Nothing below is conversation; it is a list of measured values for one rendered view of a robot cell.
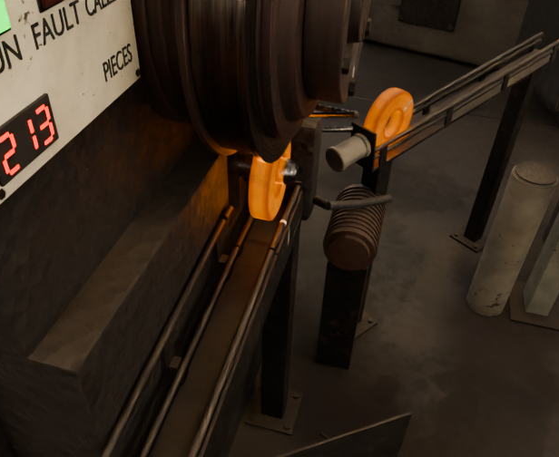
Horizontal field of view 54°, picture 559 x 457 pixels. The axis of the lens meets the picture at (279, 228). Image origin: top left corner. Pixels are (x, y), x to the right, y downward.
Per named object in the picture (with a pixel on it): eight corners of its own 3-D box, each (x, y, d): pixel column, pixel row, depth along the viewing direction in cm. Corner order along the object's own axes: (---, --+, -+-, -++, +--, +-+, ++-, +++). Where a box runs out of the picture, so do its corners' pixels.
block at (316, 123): (262, 214, 125) (264, 120, 110) (271, 194, 131) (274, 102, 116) (308, 223, 123) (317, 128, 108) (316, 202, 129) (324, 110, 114)
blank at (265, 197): (240, 209, 85) (261, 212, 84) (262, 112, 87) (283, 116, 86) (259, 223, 100) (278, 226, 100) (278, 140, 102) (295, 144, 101)
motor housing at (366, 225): (308, 369, 160) (323, 228, 126) (322, 314, 177) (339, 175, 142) (351, 380, 158) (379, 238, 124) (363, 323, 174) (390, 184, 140)
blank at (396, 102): (371, 160, 137) (382, 166, 135) (354, 127, 124) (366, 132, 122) (407, 111, 138) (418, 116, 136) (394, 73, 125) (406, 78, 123)
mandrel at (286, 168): (206, 150, 97) (200, 172, 96) (200, 139, 93) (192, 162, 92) (301, 166, 94) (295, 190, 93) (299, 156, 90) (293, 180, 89)
